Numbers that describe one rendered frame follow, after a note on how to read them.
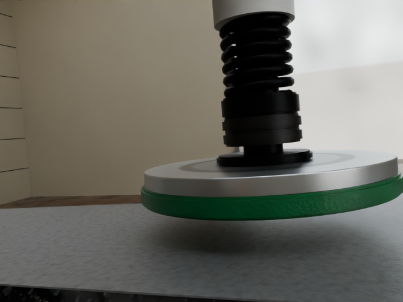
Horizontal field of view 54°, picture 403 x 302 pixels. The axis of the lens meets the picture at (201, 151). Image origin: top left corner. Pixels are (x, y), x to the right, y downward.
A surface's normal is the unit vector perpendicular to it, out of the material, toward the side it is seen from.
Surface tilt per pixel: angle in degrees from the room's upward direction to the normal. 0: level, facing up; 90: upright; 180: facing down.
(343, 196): 90
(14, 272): 0
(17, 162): 90
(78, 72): 90
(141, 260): 0
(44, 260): 0
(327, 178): 90
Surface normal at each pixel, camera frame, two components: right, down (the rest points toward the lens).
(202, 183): -0.53, 0.09
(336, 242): -0.08, -1.00
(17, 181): 0.93, -0.06
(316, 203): 0.10, 0.04
